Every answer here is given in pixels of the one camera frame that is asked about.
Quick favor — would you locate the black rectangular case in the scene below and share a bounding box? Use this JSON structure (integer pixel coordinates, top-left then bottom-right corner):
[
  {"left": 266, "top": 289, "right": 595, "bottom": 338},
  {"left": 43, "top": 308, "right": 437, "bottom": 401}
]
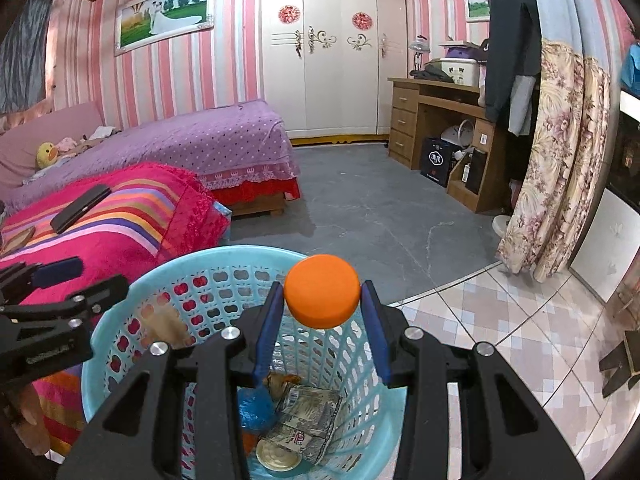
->
[{"left": 50, "top": 184, "right": 112, "bottom": 234}]

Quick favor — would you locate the white wardrobe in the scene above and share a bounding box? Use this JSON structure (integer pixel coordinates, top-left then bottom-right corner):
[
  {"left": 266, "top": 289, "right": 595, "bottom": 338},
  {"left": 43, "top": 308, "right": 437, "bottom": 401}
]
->
[{"left": 260, "top": 0, "right": 408, "bottom": 139}]

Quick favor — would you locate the round metal can lid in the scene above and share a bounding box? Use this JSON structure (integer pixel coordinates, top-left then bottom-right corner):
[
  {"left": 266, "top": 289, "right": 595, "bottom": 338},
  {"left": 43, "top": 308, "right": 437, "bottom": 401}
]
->
[{"left": 255, "top": 439, "right": 302, "bottom": 472}]

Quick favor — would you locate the blue wrapper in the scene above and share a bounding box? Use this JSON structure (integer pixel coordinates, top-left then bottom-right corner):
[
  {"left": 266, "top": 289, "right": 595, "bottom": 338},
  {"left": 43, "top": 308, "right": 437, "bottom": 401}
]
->
[{"left": 238, "top": 385, "right": 278, "bottom": 434}]

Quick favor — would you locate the framed wedding picture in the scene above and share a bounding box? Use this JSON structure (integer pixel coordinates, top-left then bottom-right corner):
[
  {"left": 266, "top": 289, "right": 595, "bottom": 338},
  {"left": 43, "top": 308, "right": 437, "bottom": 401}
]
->
[{"left": 115, "top": 0, "right": 215, "bottom": 55}]

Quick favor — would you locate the orange round cap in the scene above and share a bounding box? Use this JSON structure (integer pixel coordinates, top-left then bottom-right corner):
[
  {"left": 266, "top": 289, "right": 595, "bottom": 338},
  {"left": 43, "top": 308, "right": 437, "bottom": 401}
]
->
[{"left": 283, "top": 255, "right": 360, "bottom": 330}]

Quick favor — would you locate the grey window curtain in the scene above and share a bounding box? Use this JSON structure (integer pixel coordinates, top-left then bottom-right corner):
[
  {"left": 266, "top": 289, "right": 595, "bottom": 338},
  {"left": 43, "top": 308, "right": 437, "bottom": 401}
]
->
[{"left": 0, "top": 0, "right": 53, "bottom": 115}]

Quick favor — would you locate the brown paper bag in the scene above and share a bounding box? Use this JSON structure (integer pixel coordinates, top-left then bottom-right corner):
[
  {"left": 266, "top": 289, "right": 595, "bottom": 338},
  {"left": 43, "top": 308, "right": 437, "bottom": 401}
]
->
[{"left": 143, "top": 304, "right": 190, "bottom": 349}]

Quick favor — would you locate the pink striped blanket bed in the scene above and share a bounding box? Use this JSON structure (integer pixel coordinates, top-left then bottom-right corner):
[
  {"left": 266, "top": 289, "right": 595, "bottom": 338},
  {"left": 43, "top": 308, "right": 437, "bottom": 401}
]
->
[{"left": 0, "top": 160, "right": 234, "bottom": 458}]

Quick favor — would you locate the black shopping bag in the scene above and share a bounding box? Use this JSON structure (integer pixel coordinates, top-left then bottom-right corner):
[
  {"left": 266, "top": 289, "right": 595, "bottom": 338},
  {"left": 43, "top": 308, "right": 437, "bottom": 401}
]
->
[{"left": 419, "top": 138, "right": 462, "bottom": 188}]

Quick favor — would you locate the wooden desk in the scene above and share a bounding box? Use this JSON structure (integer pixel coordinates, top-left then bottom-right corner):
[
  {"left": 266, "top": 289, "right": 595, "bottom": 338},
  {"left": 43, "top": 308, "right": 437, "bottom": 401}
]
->
[{"left": 388, "top": 78, "right": 509, "bottom": 214}]

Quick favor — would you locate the printed snack bag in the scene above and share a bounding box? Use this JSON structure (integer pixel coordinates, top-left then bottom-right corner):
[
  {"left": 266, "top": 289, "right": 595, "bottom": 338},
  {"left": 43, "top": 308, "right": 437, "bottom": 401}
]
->
[{"left": 265, "top": 385, "right": 343, "bottom": 465}]

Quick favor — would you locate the orange peel half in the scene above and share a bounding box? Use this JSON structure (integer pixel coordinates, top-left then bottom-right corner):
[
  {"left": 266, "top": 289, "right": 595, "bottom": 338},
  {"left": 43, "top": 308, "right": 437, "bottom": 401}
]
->
[{"left": 262, "top": 370, "right": 302, "bottom": 402}]

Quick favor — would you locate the yellow duck plush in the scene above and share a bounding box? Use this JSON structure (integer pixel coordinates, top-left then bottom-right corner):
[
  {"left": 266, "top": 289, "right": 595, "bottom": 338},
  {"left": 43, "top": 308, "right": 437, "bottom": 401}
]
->
[{"left": 36, "top": 142, "right": 58, "bottom": 169}]

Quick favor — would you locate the dark hanging coat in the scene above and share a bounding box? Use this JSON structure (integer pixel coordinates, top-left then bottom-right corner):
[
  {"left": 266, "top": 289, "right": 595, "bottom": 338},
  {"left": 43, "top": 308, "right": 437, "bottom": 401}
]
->
[{"left": 485, "top": 0, "right": 541, "bottom": 136}]

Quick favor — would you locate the white storage box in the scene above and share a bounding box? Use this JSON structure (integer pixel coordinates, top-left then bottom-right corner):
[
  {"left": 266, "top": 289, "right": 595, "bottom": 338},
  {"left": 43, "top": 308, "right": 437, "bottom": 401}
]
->
[{"left": 439, "top": 58, "right": 480, "bottom": 87}]

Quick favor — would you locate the pink pillow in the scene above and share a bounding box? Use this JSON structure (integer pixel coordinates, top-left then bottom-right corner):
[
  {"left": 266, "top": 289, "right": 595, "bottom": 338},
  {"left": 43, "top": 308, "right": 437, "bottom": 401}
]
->
[{"left": 0, "top": 102, "right": 103, "bottom": 188}]

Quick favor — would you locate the small desk lamp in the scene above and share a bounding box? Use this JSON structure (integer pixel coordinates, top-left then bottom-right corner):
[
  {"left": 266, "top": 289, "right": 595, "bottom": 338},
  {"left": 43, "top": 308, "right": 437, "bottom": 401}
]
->
[{"left": 408, "top": 35, "right": 431, "bottom": 72}]

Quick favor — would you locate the floral curtain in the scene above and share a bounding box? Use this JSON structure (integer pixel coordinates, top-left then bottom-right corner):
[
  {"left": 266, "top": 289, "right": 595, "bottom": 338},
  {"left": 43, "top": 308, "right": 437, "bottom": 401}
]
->
[{"left": 497, "top": 40, "right": 611, "bottom": 283}]

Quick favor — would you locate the light blue plastic basket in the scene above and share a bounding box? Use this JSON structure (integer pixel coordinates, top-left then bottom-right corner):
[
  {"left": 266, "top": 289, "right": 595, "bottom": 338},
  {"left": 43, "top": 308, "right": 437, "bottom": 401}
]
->
[{"left": 81, "top": 245, "right": 406, "bottom": 479}]

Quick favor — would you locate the purple dotted bed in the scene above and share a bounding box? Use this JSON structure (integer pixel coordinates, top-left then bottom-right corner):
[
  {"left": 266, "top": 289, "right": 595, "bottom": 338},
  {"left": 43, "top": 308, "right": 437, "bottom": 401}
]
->
[{"left": 1, "top": 100, "right": 299, "bottom": 212}]

